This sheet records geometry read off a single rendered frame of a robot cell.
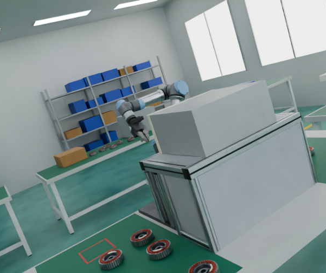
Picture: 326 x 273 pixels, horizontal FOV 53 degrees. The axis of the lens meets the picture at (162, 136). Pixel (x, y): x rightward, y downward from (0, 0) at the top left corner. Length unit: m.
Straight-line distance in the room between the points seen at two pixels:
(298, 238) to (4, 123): 7.40
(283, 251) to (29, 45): 7.77
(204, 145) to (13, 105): 7.16
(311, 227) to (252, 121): 0.49
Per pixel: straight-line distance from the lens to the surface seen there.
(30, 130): 8.25
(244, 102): 1.47
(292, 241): 1.38
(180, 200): 1.45
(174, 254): 1.49
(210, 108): 1.35
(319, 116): 3.07
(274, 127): 1.56
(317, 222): 1.47
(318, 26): 6.68
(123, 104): 2.19
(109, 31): 9.12
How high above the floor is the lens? 1.48
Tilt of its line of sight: 10 degrees down
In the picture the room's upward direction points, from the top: 18 degrees counter-clockwise
